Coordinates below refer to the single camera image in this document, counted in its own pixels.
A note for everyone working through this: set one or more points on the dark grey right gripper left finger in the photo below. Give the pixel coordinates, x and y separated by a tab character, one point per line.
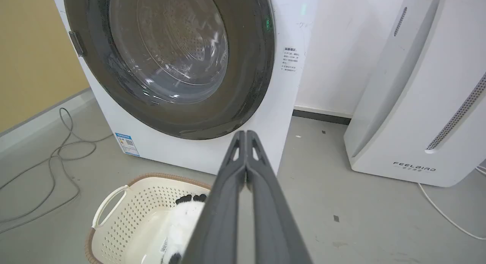
218	218

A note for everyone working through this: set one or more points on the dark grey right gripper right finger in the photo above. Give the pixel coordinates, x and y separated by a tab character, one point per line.
275	222

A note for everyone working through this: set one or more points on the white front-load washing machine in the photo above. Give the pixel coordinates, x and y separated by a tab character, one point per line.
292	85

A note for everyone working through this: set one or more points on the round dark glass washer door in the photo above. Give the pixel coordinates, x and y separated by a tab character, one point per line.
171	66

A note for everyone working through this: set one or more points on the white and black plush toy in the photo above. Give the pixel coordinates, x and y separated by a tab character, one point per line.
182	226

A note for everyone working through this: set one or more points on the cream perforated laundry basket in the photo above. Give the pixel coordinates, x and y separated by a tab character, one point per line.
129	218

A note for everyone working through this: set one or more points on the blue energy label sticker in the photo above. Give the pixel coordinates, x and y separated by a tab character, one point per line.
127	144

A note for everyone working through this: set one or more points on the white Feelbird air purifier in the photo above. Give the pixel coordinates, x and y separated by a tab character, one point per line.
425	89

